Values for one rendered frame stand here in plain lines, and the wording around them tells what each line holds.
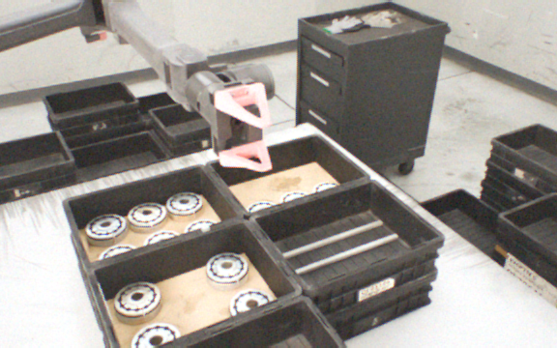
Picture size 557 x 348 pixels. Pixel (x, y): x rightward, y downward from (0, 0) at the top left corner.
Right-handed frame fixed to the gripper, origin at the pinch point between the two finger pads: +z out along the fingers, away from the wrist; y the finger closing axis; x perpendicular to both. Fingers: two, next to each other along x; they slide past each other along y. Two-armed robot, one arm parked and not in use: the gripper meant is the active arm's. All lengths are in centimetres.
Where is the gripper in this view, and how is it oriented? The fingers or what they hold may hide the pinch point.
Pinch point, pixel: (263, 145)
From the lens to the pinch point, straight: 70.4
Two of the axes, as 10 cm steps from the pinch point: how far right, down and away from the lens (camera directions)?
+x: -8.7, 2.7, -4.1
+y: 0.1, 8.4, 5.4
